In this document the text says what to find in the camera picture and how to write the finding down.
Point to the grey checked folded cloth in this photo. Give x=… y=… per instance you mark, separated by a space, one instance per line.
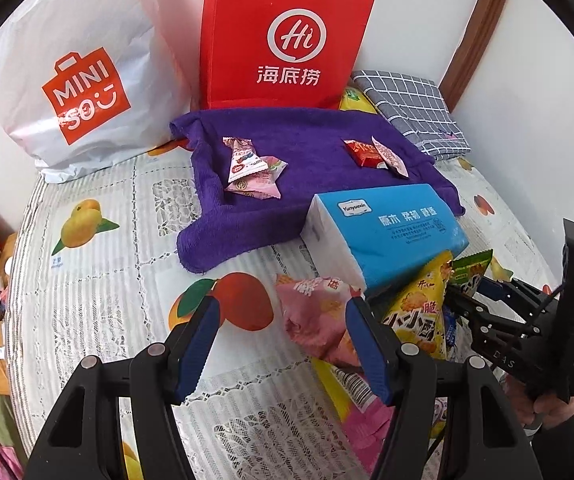
x=412 y=110

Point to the red paper bag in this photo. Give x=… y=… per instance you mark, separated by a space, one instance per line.
x=287 y=35

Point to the brown wooden door frame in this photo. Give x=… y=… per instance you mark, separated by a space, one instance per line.
x=472 y=35

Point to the white plastic shopping bag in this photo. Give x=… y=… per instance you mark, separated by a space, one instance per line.
x=92 y=60

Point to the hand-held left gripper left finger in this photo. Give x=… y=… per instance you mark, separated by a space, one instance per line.
x=194 y=345

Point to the purple towel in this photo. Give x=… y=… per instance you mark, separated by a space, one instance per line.
x=312 y=160

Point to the small white blue packet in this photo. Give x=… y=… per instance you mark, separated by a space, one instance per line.
x=451 y=330

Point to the blue tissue pack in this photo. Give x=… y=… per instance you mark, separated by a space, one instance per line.
x=392 y=230

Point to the yellow triangular snack packet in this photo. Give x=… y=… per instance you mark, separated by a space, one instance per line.
x=414 y=310

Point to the pink red patterned packet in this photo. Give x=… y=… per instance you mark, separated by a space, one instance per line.
x=391 y=159

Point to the white red snack packet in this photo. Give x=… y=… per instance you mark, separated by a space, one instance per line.
x=356 y=385

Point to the fruit print bed sheet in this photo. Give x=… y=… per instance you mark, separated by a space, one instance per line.
x=117 y=260

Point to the person's right forearm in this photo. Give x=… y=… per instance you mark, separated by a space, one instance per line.
x=562 y=450

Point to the person's right hand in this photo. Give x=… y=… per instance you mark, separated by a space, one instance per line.
x=554 y=410

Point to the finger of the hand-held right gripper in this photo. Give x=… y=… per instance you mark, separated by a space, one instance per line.
x=494 y=287
x=467 y=307

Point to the yellow green snack packet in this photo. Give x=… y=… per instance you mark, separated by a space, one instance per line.
x=354 y=101

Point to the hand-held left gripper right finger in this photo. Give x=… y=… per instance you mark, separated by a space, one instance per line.
x=367 y=350

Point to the white pink snack bar packet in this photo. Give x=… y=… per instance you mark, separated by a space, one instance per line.
x=242 y=157

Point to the pale pink snack packet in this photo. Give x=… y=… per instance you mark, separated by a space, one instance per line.
x=367 y=425

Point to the flat yellow snack packet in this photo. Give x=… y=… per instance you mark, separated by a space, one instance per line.
x=329 y=385

